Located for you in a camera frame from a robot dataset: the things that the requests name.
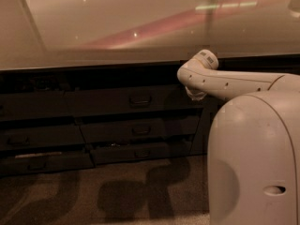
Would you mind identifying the dark cabinet door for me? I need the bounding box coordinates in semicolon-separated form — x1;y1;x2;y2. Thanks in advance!
193;55;300;154

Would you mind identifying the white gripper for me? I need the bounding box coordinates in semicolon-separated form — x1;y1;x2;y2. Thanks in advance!
185;87;206;101

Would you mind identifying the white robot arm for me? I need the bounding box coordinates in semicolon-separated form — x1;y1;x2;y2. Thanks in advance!
177;50;300;225

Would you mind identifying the dark drawer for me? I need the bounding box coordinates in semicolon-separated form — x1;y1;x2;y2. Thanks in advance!
0;152;94;176
0;91;70;121
64;84;197;117
0;126;84;151
91;140;192;165
81;115;200;143

